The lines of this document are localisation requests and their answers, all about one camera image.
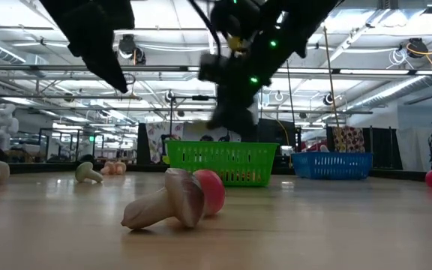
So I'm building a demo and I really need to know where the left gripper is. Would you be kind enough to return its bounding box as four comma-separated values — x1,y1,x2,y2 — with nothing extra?
39,0,135,94

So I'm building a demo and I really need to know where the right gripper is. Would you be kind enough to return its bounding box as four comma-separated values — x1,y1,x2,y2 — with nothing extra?
207,0,299,135

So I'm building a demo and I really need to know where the green cap toy mushroom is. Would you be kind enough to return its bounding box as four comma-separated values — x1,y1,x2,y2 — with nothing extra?
74,161,104,185

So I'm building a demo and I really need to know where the green plastic basket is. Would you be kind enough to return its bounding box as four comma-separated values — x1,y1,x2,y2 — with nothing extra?
165,140,280,188

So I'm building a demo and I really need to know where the floral white cloth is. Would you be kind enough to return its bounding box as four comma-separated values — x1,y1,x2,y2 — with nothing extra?
146,121,185,151

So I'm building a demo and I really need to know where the wooden pole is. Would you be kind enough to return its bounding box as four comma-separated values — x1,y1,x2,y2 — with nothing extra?
322,25,341,129

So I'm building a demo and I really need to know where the pink toy mushroom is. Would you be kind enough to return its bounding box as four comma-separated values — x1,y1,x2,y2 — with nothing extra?
100,160,128,176

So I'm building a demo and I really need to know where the blue plastic basket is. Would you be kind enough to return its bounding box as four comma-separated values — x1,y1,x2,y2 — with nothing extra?
291,151,374,181

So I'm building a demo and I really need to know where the brown patterned cloth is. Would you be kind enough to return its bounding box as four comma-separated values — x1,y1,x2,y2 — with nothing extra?
331,126,366,154

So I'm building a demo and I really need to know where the brown streaked cap toy mushroom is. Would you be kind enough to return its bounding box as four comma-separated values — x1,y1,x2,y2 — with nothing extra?
120,167,206,231

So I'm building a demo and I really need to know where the white hanging sheet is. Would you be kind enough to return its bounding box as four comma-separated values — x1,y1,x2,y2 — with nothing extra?
394,127,432,173

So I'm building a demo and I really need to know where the black ceiling cable reel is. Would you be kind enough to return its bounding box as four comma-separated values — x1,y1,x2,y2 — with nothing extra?
118,34,148,65

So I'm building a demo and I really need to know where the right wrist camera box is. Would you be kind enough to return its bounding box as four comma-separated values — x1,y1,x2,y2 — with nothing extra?
199,54,224,82

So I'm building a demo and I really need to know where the black frame stand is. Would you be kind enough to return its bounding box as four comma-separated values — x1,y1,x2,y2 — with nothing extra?
168,94,217,151

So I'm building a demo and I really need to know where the cable reel with yellow cable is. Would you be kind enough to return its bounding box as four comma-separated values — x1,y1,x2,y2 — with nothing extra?
398,35,432,71

